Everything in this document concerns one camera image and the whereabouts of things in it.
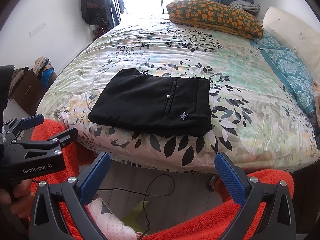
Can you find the black pants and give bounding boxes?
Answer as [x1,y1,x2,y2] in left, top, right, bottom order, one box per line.
[88,68,212,137]

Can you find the person's left hand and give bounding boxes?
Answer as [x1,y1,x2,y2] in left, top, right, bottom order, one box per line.
[0,179,35,218]

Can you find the brown wooden cabinet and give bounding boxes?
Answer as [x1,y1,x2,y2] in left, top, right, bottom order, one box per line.
[11,70,47,116]

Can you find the pile of clothes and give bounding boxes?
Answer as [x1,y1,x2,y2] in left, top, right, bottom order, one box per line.
[32,56,56,89]

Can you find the white patterned slipper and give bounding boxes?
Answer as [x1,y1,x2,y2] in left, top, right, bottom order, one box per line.
[87,194,137,240]

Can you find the orange fluffy rug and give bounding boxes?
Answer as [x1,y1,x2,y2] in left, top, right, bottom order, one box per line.
[31,119,294,239]

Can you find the green floor object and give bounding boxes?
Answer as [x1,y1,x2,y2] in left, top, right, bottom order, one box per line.
[121,201,148,233]

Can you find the floral leaf bedspread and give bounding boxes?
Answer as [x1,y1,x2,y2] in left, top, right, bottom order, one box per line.
[37,18,319,173]

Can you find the dark hanging jackets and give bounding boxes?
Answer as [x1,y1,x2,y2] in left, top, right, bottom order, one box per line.
[80,0,113,31]

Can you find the beige patterned cloth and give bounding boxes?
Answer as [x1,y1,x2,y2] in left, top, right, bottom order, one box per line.
[312,80,320,100]

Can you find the teal damask pillow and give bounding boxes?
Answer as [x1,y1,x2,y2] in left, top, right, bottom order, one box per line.
[261,47,315,114]

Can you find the cream padded headboard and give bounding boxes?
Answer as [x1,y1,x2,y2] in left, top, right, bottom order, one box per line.
[263,7,320,81]

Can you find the checkered grey pillow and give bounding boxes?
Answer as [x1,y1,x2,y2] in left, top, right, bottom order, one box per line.
[228,0,260,14]

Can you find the orange floral folded quilt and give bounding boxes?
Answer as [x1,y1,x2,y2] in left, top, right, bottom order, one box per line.
[167,0,264,40]

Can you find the black floor cable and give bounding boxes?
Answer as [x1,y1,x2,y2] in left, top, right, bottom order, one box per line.
[96,173,176,240]

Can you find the white wall switch panel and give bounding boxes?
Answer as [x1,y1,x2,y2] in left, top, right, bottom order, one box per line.
[29,22,47,37]

